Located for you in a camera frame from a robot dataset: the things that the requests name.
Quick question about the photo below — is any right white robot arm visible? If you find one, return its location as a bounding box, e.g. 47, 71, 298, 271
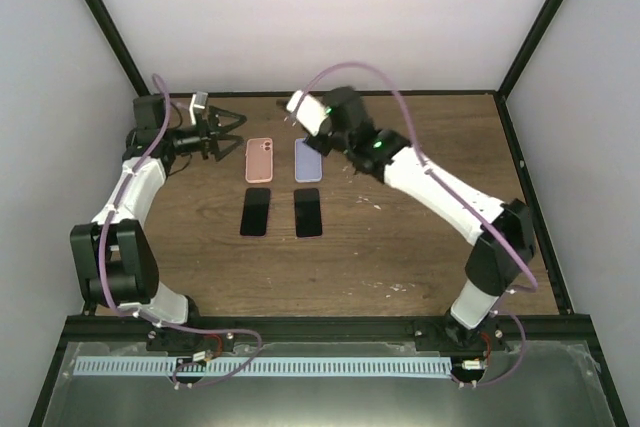
285, 87, 538, 350

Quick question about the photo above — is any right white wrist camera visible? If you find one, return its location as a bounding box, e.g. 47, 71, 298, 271
285, 90, 329, 136

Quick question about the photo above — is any lavender phone case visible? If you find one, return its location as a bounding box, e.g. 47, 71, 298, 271
294, 138, 323, 183

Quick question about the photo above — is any black front mounting rail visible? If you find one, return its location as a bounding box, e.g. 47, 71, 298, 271
60, 314, 597, 352

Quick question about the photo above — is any black enclosure frame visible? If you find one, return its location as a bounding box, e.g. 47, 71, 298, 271
30, 0, 628, 426

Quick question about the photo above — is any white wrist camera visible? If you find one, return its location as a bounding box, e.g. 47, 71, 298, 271
285, 90, 329, 136
188, 91, 208, 126

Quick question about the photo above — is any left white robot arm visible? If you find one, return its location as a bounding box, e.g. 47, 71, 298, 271
70, 92, 247, 351

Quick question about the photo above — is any black screen pink phone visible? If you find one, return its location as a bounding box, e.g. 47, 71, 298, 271
240, 188, 271, 237

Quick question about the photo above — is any light blue slotted cable duct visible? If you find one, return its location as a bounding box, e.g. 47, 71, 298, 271
73, 356, 452, 378

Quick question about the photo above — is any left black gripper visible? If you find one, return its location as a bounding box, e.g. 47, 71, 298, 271
163, 107, 246, 160

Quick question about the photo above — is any pink phone case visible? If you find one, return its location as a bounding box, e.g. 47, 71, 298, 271
245, 138, 274, 184

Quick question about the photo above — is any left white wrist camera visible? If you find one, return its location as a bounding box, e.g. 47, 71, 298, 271
188, 91, 208, 126

